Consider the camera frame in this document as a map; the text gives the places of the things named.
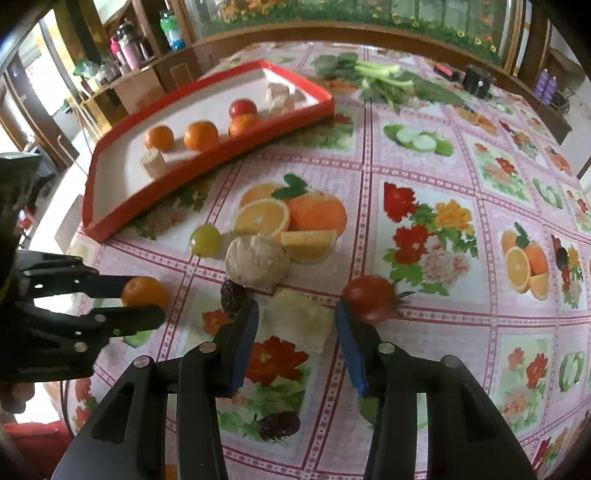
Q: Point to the leafy green vegetables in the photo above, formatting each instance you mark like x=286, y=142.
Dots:
x=383, y=78

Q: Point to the black device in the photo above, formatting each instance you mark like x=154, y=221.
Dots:
x=479, y=81

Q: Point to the red tomato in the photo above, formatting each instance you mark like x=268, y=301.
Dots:
x=369, y=297
x=243, y=107

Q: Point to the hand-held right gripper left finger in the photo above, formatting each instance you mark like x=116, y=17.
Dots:
x=244, y=346

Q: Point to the small orange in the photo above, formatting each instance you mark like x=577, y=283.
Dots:
x=159, y=137
x=144, y=293
x=201, y=134
x=243, y=125

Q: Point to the pink fruit print tablecloth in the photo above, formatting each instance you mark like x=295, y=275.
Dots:
x=461, y=161

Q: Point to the person's left hand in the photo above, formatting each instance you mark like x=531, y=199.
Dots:
x=18, y=397

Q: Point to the person's left forearm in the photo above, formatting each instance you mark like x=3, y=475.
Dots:
x=32, y=447

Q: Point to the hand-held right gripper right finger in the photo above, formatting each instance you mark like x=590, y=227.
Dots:
x=351, y=350

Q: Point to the wooden cabinet with floral glass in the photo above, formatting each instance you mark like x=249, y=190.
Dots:
x=369, y=9

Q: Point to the black thermos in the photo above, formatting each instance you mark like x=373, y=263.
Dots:
x=125, y=30

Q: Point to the green plastic bag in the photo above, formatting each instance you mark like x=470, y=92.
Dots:
x=85, y=69

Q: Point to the red device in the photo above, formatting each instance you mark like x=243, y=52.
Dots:
x=445, y=70

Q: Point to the pink thermos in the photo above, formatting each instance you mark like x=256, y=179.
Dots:
x=129, y=51

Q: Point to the dark red date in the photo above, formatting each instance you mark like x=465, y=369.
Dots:
x=232, y=297

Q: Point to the beige cake piece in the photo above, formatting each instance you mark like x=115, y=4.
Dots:
x=283, y=106
x=276, y=91
x=152, y=162

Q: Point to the glass jar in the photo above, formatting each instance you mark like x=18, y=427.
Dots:
x=107, y=73

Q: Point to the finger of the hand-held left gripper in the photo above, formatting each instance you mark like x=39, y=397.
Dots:
x=69, y=279
x=92, y=327

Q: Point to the wooden sideboard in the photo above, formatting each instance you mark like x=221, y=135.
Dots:
x=138, y=87

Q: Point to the green and blue bottle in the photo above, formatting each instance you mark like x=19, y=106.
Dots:
x=171, y=30

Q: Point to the red rimmed white tray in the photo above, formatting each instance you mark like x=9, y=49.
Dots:
x=207, y=92

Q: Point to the green tomato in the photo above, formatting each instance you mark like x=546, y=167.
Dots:
x=205, y=240

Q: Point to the magenta thermos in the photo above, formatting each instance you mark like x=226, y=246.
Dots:
x=114, y=49

